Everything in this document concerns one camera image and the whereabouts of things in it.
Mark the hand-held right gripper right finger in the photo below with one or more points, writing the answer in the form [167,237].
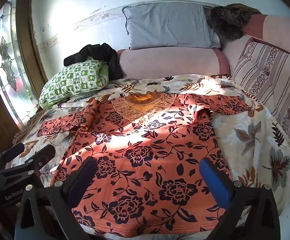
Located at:
[216,182]

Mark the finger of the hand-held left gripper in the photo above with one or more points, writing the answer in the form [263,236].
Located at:
[43,153]
[14,151]

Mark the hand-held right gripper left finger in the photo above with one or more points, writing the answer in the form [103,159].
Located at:
[83,180]

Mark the orange floral shirt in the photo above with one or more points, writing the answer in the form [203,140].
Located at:
[145,160]

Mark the cream leaf-print blanket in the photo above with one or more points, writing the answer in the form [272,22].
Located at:
[255,140]

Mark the green checked pillow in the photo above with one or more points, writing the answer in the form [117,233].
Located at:
[74,82]

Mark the wooden stained-glass door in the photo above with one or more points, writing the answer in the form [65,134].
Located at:
[7,62]

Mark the black cloth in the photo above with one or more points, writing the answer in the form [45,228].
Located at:
[102,57]

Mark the striped floral cushion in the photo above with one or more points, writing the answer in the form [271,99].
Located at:
[272,82]

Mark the pink rolled quilt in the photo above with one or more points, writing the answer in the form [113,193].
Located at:
[170,62]

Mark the dark furry cloth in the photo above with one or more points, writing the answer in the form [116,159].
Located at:
[226,22]

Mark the grey pillow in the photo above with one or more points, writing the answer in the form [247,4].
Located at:
[170,26]

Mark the pink folded blanket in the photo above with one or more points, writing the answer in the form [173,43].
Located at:
[267,27]

